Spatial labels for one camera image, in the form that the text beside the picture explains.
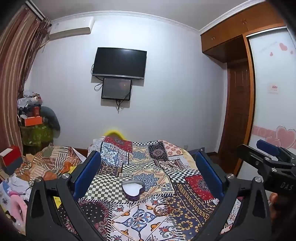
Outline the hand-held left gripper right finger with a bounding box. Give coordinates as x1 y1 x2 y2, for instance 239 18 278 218
195 151 271 241

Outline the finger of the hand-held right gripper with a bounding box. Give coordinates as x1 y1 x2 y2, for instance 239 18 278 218
236 144 285 168
256 139 296 163

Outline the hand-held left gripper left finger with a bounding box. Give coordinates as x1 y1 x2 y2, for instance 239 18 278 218
25 151 109 241

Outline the purple heart-shaped box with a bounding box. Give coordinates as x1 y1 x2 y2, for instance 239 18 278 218
122 179 145 201

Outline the tangle of beaded jewelry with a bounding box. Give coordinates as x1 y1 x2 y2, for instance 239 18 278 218
154 204 173 215

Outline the person's right hand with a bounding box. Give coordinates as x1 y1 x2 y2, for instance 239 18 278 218
268 192 281 223

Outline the yellow cloth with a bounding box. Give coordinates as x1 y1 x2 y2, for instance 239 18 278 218
68 162 83 175

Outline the white heart-print sliding door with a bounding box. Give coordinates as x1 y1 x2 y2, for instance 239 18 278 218
236 27 296 178

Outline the yellow object behind bed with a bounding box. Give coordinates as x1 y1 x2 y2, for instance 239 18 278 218
103 129 126 140

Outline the striped orange blanket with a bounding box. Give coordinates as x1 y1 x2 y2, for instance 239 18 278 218
16 145 88 186

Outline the brown wooden door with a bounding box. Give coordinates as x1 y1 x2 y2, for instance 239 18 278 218
217 61 253 160

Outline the patchwork printed blanket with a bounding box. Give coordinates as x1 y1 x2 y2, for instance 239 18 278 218
57 136 247 241

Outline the cluttered green side cabinet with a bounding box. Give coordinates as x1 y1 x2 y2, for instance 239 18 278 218
20 123 55 147

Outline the orange box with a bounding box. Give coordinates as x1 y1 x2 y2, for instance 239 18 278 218
24 116 43 127

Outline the white clothes heap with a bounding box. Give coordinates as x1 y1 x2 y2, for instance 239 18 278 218
0 173 31 193

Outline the red and white box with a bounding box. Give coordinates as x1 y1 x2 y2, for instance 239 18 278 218
0 146 23 175

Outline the pile of clutter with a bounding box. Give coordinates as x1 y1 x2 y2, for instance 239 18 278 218
17 90 43 121

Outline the pink plush cloth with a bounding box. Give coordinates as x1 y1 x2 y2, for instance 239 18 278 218
0 195 28 235

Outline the wooden overhead cabinet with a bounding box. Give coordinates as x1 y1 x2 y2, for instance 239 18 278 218
200 1 287 63

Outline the striped brown curtain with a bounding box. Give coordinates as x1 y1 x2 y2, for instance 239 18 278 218
0 7 51 151

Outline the white air conditioner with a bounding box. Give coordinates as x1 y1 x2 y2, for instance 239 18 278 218
48 16 95 41

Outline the small black wall monitor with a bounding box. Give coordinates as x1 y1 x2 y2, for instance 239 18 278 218
101 78 133 101

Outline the black wall television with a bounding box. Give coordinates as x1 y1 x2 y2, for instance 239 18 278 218
92 47 147 80

